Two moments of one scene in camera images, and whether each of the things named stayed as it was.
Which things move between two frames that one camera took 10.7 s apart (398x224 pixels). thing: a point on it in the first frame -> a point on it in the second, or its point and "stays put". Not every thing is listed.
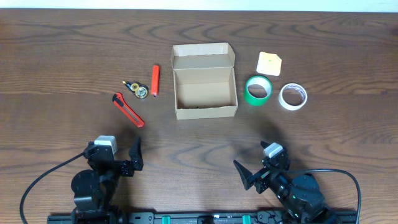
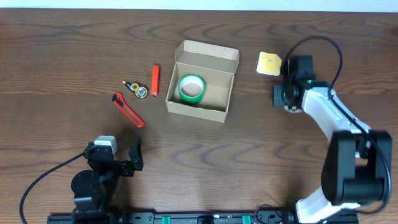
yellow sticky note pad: [269, 63] stays put
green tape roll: [257, 90] -> [191, 88]
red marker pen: [155, 80] stays put
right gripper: [249, 179] -> [277, 94]
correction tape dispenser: [141, 91] stays put
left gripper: [135, 154] stays put
